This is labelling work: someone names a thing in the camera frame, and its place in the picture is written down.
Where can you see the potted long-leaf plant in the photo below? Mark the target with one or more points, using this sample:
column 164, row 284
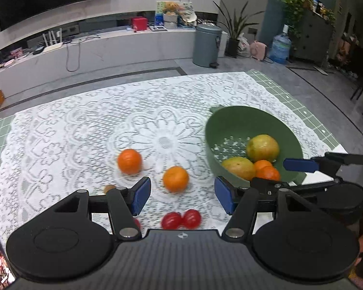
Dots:
column 235, row 24

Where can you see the red tomato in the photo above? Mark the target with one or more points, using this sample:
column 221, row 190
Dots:
column 138, row 224
column 192, row 219
column 171, row 221

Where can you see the white plastic bag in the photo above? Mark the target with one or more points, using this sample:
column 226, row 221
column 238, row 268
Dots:
column 243, row 48

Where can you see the long white tv console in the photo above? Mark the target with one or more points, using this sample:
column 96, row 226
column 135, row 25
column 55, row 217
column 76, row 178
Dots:
column 99, row 51

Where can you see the yellow-green apple upper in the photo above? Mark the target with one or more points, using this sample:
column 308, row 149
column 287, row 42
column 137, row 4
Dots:
column 262, row 147

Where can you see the green colander bowl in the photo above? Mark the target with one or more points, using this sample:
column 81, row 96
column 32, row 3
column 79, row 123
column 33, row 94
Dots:
column 228, row 131

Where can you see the white lace tablecloth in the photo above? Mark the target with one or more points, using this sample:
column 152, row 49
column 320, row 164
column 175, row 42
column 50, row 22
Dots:
column 139, row 132

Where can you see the teddy bear toy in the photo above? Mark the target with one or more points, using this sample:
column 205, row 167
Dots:
column 172, row 8

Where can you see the grey pedal trash bin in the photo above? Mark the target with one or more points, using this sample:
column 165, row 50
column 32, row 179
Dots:
column 206, row 45

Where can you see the brown kiwi fruit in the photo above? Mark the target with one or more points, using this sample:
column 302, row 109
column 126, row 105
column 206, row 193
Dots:
column 107, row 188

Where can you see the red box on console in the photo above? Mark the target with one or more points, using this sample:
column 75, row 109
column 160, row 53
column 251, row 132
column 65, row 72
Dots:
column 139, row 23

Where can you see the dark cabinet with plants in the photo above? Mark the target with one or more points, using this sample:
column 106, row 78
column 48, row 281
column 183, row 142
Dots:
column 310, row 28

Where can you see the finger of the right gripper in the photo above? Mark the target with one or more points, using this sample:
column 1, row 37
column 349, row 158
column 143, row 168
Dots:
column 266, row 187
column 301, row 165

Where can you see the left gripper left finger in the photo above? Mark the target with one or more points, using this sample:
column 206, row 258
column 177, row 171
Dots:
column 123, row 205

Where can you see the orange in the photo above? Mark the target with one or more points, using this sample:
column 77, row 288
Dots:
column 269, row 173
column 175, row 179
column 260, row 164
column 129, row 161

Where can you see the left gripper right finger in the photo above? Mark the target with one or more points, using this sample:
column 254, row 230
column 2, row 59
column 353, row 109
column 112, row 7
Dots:
column 241, row 205

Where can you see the green grid table mat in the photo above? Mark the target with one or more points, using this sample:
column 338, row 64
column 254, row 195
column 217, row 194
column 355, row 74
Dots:
column 290, row 102

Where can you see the blue water jug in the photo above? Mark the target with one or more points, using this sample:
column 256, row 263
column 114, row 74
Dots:
column 281, row 46

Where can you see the white wifi router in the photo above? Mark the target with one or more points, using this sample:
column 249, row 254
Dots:
column 53, row 40

